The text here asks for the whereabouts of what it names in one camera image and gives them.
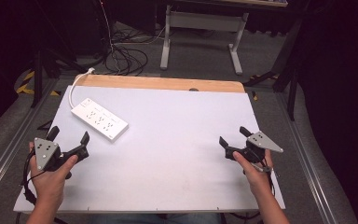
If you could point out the black metal stand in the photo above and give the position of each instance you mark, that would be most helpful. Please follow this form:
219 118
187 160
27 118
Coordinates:
287 70

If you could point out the person's left hand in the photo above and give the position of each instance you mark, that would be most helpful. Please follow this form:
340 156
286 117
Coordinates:
50 182

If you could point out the yellow black floor tape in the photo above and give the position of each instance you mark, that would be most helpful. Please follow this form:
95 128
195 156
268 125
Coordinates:
24 85

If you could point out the metal floor rail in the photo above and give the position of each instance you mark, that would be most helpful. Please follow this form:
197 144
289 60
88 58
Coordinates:
11 155
306 158

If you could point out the black tripod stand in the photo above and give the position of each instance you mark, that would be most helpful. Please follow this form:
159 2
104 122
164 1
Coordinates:
38 67

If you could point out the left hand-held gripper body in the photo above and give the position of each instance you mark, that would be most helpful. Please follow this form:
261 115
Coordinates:
44 152

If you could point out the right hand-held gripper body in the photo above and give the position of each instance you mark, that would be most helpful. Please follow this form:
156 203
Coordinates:
256 145

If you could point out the person's right hand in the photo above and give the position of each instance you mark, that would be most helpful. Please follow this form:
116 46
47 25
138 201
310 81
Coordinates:
256 177

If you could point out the white power strip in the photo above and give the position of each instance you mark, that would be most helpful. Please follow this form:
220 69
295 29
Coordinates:
100 123

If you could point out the white metal desk frame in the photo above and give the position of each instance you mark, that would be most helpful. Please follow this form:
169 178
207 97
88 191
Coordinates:
202 21

